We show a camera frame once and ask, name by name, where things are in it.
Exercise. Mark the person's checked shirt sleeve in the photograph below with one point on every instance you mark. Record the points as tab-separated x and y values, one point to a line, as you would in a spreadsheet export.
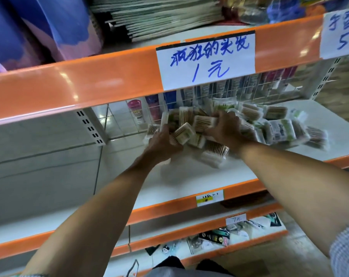
346	250

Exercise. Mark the yellow shelf label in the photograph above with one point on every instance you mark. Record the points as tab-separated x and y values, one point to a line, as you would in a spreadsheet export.
210	198

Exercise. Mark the low white shelf orange edge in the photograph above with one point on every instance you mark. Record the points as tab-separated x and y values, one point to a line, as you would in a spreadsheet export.
249	242

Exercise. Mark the person's left hand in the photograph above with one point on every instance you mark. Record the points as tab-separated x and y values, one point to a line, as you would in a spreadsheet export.
160	147

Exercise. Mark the small white price label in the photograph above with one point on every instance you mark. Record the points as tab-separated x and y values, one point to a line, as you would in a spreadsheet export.
236	219

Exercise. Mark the person's right hand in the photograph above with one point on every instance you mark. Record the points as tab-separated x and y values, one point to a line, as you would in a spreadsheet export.
229	132

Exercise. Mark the black nail clipper packet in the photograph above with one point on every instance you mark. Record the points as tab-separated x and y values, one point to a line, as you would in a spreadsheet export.
214	238

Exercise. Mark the blue plastic bottle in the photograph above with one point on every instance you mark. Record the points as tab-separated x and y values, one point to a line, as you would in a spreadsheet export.
170	100

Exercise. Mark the blue and pink folders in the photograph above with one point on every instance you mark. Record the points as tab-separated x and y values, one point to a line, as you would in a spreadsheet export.
47	25

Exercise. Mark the white perforated shelf upright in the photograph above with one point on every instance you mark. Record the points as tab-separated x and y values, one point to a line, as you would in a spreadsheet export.
90	126
321	77

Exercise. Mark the white shelf board orange edge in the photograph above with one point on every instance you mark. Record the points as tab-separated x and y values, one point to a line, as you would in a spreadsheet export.
191	181

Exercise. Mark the clear cotton swab packet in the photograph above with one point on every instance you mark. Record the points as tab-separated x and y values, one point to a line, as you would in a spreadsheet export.
204	123
183	134

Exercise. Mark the person's right forearm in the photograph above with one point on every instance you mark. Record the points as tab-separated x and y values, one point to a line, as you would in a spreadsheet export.
293	181

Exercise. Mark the pink plastic bottle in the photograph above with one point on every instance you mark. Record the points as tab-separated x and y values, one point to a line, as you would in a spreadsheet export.
136	111

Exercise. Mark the bagged goods in clear plastic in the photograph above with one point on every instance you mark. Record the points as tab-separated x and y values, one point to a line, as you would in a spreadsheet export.
272	8

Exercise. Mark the pile of cotton swab packs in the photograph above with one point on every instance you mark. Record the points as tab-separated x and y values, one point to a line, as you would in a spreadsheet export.
278	129

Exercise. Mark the stack of grey notebooks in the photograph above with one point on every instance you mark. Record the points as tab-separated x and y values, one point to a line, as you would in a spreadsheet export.
163	17

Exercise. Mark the orange metal shelf beam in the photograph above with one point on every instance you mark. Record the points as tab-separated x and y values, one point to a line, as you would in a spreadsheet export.
76	83

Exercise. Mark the person's left fingers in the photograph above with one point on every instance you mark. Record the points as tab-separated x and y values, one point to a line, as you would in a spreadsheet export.
165	132

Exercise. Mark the person's right fingers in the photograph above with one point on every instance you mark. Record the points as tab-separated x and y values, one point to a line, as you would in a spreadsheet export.
228	117

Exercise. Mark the white handwritten price sign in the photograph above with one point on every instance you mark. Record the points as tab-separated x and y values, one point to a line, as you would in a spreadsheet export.
206	61
340	31

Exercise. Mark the white cartoon face packet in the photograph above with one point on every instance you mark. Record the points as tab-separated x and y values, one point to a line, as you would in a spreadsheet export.
164	250

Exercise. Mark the magenta plastic bottle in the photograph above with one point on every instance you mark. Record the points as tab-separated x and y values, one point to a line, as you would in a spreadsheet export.
152	108

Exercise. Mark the person's left forearm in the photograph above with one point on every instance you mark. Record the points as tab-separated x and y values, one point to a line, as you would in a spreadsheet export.
99	216

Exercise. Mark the black tool packet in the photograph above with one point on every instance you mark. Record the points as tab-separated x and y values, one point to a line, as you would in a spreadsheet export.
274	219

